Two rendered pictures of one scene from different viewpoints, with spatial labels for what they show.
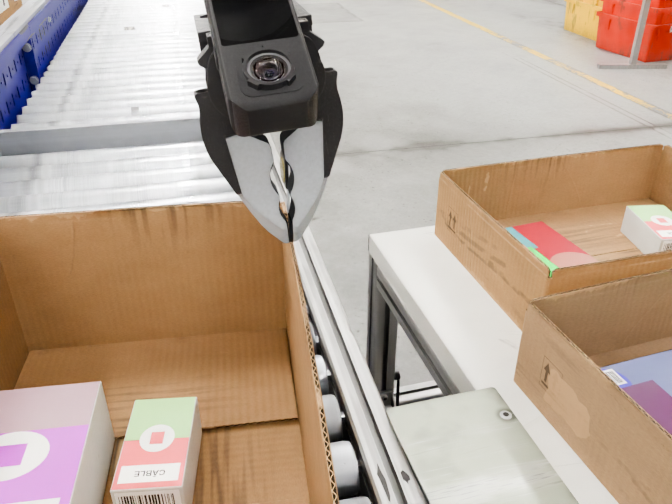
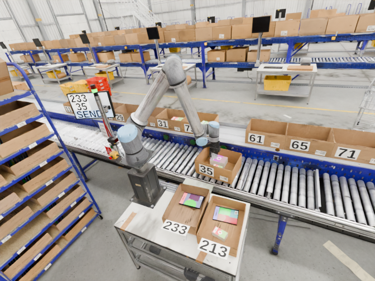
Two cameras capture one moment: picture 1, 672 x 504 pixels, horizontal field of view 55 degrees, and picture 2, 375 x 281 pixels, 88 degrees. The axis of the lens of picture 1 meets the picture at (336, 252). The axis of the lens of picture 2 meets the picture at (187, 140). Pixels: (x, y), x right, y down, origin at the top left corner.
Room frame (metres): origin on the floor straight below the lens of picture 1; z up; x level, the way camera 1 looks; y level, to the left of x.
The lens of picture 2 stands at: (1.22, -1.13, 2.14)
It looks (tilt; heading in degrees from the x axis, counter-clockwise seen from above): 33 degrees down; 133
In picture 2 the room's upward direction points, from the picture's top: 7 degrees counter-clockwise
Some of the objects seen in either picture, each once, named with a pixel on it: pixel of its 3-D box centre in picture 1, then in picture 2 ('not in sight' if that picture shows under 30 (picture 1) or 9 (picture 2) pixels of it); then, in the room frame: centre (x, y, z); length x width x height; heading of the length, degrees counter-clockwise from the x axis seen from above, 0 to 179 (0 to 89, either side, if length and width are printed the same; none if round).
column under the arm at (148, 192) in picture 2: not in sight; (145, 182); (0.02, -0.49, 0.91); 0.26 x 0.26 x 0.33; 16
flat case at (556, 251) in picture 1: (541, 264); (225, 214); (0.73, -0.27, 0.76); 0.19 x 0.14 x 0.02; 21
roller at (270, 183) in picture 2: not in sight; (271, 179); (0.87, 0.34, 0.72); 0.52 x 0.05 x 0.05; 103
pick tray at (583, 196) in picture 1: (610, 228); (222, 222); (0.76, -0.37, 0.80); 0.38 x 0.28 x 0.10; 106
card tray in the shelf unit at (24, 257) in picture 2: not in sight; (21, 247); (-0.83, -1.51, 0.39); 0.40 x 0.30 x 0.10; 104
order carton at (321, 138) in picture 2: not in sight; (307, 139); (1.01, 0.84, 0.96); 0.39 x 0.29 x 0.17; 13
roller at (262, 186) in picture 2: not in sight; (264, 178); (0.81, 0.32, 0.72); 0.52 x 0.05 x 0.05; 103
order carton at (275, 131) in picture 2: not in sight; (265, 132); (0.63, 0.75, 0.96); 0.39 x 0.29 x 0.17; 13
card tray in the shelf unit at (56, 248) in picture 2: not in sight; (32, 257); (-0.83, -1.50, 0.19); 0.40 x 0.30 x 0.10; 101
